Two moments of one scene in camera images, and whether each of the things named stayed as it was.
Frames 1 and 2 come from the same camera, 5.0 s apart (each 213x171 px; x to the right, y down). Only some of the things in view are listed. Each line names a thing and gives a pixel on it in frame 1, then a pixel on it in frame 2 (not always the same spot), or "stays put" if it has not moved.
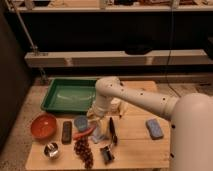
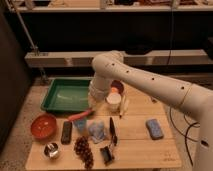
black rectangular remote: x=67 y=132 stays put
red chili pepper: x=78 y=134 → x=80 y=115
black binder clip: x=106 y=155 stays put
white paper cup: x=115 y=104 stays put
